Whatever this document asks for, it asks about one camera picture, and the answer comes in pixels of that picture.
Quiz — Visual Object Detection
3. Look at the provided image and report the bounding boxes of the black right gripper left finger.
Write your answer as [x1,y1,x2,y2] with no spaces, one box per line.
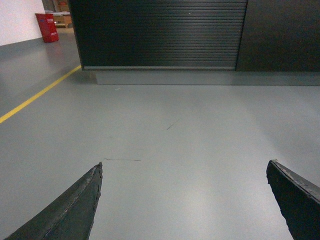
[6,162,103,240]

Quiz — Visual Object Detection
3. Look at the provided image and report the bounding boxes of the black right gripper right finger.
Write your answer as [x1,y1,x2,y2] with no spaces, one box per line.
[266,160,320,240]

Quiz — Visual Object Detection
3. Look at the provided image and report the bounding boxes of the black checkout counter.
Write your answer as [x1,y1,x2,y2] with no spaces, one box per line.
[69,0,320,86]

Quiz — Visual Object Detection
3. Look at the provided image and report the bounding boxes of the red box on floor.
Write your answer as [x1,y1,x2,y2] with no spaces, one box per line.
[35,13,59,43]

